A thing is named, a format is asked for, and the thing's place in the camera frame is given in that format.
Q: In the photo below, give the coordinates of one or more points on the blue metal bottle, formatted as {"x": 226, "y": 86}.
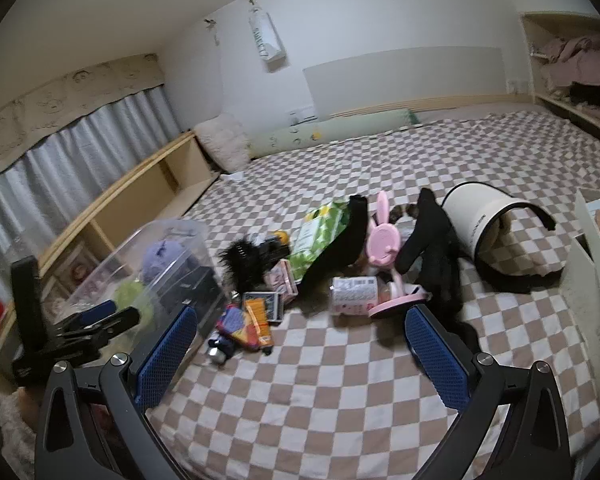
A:
{"x": 219, "y": 351}

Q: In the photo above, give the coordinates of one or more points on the white headboard panel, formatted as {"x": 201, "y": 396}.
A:
{"x": 405, "y": 77}

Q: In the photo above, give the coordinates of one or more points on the white wall socket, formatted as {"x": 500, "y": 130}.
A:
{"x": 301, "y": 116}

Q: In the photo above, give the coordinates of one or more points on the clear gummy candy jar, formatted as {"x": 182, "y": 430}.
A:
{"x": 355, "y": 296}

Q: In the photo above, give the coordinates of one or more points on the leopard print scrunchie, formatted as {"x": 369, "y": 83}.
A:
{"x": 405, "y": 211}

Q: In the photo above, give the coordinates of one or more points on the wooden wardrobe shelf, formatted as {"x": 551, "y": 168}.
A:
{"x": 530, "y": 60}

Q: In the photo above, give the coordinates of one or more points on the black yellow toy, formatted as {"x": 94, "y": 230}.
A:
{"x": 276, "y": 246}

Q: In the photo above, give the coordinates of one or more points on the grey curtain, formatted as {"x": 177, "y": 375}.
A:
{"x": 80, "y": 145}

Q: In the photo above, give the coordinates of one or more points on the black clothes pile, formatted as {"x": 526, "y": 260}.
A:
{"x": 592, "y": 92}

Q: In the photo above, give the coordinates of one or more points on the red playing card box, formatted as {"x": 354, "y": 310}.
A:
{"x": 281, "y": 277}

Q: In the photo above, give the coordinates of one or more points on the wooden shelf bench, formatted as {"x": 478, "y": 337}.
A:
{"x": 145, "y": 175}

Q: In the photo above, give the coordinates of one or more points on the pink clothes pile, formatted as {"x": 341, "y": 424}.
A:
{"x": 575, "y": 60}

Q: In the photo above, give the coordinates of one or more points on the beige patterned valance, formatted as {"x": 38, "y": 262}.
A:
{"x": 55, "y": 95}

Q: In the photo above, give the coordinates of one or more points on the green wet wipes packet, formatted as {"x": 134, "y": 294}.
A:
{"x": 316, "y": 237}

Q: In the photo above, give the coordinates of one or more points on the purple yarn plush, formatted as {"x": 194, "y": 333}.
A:
{"x": 162, "y": 257}

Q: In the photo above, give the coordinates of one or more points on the dark blue card box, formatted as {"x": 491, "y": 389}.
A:
{"x": 267, "y": 307}

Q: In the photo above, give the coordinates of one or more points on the green bolster pillow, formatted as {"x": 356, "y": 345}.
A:
{"x": 330, "y": 127}

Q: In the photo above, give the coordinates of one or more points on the pink bunny fan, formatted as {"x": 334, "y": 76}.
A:
{"x": 384, "y": 240}

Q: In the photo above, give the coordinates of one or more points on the white bucket with black rim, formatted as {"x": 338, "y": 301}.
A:
{"x": 472, "y": 220}

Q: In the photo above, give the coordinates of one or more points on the clear plastic storage container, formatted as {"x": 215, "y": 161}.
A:
{"x": 130, "y": 255}

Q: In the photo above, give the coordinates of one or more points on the green plush toy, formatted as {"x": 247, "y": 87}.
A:
{"x": 132, "y": 300}

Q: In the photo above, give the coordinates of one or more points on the black feather bundle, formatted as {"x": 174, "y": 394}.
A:
{"x": 240, "y": 265}

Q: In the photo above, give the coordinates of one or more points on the fluffy white pillow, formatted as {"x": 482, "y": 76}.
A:
{"x": 222, "y": 142}

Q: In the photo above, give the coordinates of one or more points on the colourful snack packet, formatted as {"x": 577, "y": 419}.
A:
{"x": 232, "y": 325}

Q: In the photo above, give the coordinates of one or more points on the black box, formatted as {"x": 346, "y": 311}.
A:
{"x": 190, "y": 290}

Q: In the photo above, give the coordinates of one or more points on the cardboard box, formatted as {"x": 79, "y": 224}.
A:
{"x": 592, "y": 280}

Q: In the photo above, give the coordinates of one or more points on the white hanging bag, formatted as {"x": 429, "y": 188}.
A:
{"x": 266, "y": 35}

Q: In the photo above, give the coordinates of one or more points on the black garment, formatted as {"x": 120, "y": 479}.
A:
{"x": 435, "y": 250}

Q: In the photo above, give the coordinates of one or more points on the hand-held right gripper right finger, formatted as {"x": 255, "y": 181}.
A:
{"x": 437, "y": 360}

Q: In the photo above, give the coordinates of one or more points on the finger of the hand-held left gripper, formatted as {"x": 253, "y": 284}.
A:
{"x": 117, "y": 321}
{"x": 97, "y": 309}

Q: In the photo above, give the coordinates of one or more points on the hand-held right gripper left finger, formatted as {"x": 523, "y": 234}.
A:
{"x": 165, "y": 355}

